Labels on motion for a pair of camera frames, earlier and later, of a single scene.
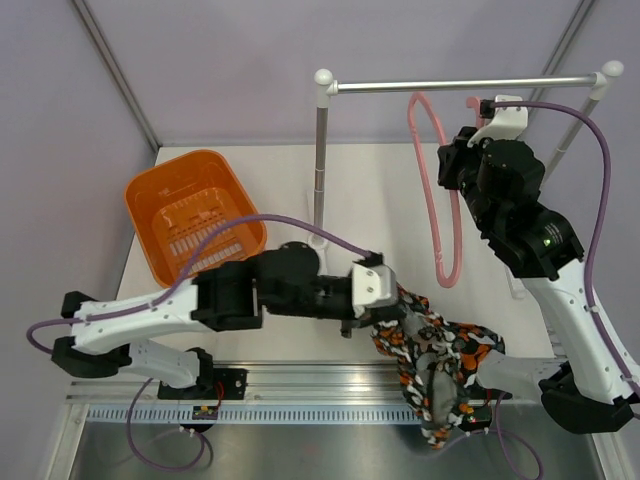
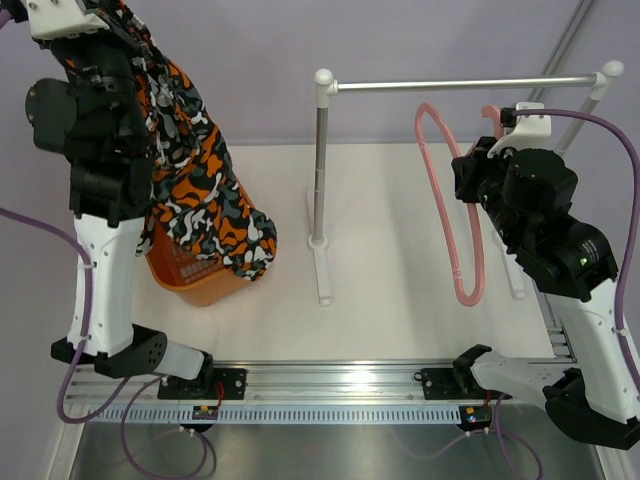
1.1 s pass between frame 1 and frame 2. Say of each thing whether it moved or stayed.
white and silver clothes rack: stayed
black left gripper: moved
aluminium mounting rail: stayed
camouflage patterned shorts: moved
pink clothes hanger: moved
